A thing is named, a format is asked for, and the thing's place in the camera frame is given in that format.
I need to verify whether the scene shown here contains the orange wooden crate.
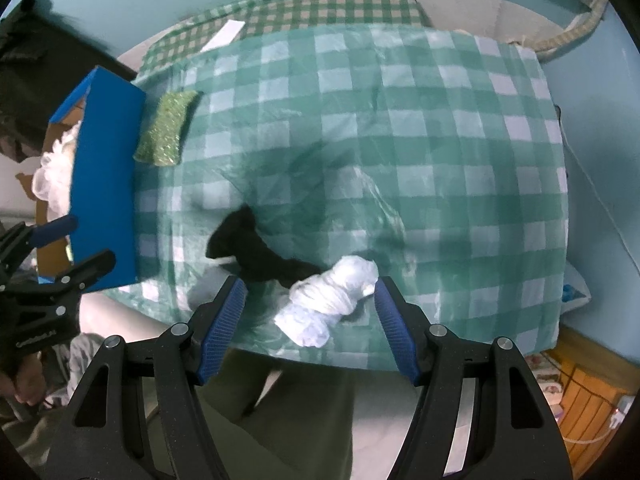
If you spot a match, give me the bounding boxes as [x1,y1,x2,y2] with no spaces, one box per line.
[537,330,636,476]

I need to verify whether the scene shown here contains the green beige checked sheet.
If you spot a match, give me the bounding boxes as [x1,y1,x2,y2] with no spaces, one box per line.
[140,0,431,76]

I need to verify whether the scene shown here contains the blue cardboard box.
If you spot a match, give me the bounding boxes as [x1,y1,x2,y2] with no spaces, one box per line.
[37,67,147,293]

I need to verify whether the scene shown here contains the striped beige band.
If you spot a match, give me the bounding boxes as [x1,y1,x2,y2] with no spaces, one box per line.
[520,0,608,61]

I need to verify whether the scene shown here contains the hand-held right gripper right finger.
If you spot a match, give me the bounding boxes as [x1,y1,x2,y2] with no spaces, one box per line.
[375,276,573,480]

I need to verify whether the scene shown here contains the grey-blue sock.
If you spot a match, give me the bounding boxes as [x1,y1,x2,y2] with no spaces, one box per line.
[187,265,228,311]

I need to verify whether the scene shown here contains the black wardrobe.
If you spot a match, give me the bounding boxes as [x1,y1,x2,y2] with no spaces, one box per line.
[0,0,121,161]

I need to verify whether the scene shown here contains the black sock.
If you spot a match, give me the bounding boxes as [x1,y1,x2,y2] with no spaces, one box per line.
[206,205,326,291]

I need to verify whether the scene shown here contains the person's left hand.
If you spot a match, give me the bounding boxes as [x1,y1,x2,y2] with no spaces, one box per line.
[0,350,48,409]

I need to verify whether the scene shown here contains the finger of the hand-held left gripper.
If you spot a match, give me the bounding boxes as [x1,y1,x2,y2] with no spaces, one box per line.
[10,250,117,311]
[0,215,79,273]

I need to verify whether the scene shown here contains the person's olive pants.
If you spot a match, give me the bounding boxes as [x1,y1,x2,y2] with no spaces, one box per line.
[80,345,451,480]

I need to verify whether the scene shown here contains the grey clothes pile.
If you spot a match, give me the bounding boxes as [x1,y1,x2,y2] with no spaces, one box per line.
[30,335,103,411]

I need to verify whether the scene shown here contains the thin white cable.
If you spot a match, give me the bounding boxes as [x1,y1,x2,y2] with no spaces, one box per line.
[556,105,633,271]

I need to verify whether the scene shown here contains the white sock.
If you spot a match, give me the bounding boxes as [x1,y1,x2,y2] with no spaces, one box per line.
[274,255,380,348]

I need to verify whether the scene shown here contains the green sparkly sponge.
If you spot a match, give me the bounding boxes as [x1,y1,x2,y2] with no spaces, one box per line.
[132,90,201,167]

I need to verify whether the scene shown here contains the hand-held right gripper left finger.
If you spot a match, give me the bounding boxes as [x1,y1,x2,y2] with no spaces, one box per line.
[42,275,248,480]

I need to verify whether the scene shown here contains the white mesh bath loofah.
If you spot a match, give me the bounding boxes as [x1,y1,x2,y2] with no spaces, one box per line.
[31,122,83,216]

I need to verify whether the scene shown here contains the white paper sheet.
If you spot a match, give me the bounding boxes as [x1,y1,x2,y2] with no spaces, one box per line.
[200,20,244,53]

